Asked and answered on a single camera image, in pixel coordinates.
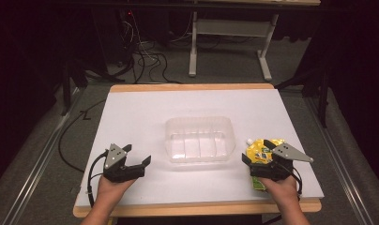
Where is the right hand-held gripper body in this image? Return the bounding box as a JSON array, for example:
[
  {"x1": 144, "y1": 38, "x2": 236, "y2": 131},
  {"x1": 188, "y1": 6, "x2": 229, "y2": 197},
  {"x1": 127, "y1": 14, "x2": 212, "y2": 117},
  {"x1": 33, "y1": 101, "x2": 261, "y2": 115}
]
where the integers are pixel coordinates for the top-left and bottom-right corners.
[{"x1": 249, "y1": 142, "x2": 314, "y2": 182}]

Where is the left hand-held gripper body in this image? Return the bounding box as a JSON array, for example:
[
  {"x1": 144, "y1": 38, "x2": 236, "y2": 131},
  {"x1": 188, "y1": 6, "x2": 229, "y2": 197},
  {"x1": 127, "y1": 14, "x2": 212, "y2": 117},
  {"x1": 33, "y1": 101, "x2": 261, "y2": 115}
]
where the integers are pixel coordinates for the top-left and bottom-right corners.
[{"x1": 102, "y1": 142, "x2": 146, "y2": 184}]

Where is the yellow spouted drink pouch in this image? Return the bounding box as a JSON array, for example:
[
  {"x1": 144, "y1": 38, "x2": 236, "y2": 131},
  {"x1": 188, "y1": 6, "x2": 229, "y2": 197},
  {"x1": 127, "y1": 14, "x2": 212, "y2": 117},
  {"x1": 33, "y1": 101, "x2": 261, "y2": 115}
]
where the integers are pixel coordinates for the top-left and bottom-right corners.
[{"x1": 245, "y1": 138, "x2": 286, "y2": 192}]

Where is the person's left hand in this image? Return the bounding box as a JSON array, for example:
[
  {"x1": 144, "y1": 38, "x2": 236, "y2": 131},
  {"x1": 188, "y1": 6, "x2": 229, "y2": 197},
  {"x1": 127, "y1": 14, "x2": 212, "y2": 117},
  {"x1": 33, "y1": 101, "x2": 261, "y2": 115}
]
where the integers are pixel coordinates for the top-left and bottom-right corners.
[{"x1": 96, "y1": 174, "x2": 137, "y2": 208}]

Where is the person's right hand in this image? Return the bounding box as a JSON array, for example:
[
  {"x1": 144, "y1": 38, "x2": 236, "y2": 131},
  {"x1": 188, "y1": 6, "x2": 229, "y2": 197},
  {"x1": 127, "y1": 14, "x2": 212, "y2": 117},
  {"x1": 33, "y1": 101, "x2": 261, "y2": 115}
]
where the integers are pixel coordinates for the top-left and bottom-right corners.
[{"x1": 259, "y1": 174, "x2": 300, "y2": 209}]

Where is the white table cover sheet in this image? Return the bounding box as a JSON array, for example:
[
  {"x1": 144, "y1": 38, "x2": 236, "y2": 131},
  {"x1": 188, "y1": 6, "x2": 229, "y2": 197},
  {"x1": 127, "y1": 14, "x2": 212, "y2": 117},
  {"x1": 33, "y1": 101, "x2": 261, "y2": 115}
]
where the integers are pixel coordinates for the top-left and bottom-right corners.
[{"x1": 75, "y1": 88, "x2": 325, "y2": 208}]

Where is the clear plastic container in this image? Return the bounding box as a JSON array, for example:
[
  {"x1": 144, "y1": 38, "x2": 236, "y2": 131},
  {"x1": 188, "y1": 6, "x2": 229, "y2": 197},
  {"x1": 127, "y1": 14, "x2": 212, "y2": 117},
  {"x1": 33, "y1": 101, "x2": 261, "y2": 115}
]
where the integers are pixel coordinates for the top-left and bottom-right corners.
[{"x1": 164, "y1": 115, "x2": 236, "y2": 164}]

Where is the black metal stand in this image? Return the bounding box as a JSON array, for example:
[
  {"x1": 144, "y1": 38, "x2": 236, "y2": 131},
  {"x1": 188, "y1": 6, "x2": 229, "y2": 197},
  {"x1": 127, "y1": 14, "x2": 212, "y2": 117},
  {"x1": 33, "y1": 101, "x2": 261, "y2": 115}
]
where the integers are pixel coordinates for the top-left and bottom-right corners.
[
  {"x1": 274, "y1": 59, "x2": 332, "y2": 129},
  {"x1": 59, "y1": 57, "x2": 118, "y2": 117}
]

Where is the left hand-held gripper black cable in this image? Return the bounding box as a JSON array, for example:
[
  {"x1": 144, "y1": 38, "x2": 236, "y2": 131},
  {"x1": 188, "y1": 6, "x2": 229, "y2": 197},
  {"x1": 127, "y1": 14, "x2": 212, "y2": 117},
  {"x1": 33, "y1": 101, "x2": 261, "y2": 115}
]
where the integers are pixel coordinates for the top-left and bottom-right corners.
[{"x1": 86, "y1": 150, "x2": 110, "y2": 208}]

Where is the hand-held gripper black cable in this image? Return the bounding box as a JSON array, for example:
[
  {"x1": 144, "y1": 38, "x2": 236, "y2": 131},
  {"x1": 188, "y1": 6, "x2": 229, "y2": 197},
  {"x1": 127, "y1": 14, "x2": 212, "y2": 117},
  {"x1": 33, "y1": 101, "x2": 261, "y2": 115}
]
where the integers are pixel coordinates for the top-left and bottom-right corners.
[
  {"x1": 282, "y1": 163, "x2": 304, "y2": 202},
  {"x1": 86, "y1": 150, "x2": 110, "y2": 208}
]

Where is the right hand-held gripper black cable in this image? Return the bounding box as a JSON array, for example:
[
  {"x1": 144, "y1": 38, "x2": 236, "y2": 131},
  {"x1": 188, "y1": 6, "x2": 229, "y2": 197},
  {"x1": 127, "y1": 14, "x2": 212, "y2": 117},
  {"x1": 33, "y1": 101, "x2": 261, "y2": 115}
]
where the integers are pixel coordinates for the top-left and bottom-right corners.
[{"x1": 282, "y1": 163, "x2": 304, "y2": 202}]

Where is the silver floor rail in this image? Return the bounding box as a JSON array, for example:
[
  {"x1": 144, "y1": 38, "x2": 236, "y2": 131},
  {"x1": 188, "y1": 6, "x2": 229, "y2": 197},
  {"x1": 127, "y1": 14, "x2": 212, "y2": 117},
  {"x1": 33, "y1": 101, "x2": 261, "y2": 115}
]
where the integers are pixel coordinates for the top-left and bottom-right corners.
[
  {"x1": 1, "y1": 87, "x2": 83, "y2": 225},
  {"x1": 304, "y1": 96, "x2": 378, "y2": 225}
]

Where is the black floor cable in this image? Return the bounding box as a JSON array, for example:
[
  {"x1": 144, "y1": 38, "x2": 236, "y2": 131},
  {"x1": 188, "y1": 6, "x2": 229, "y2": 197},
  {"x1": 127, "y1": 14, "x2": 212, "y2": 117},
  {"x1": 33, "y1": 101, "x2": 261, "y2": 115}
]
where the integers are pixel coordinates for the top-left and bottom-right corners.
[{"x1": 57, "y1": 98, "x2": 107, "y2": 174}]

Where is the tangle of floor cables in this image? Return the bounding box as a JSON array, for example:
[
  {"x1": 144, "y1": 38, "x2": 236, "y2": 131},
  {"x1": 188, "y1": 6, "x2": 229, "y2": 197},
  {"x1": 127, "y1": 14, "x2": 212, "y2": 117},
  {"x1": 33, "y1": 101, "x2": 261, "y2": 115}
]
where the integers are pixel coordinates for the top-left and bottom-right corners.
[{"x1": 114, "y1": 10, "x2": 183, "y2": 85}]

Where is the white metal desk frame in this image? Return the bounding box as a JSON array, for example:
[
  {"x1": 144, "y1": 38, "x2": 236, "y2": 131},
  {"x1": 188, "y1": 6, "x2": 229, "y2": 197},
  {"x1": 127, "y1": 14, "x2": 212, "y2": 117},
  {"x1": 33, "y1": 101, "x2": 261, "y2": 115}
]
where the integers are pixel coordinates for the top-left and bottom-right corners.
[{"x1": 188, "y1": 8, "x2": 280, "y2": 83}]

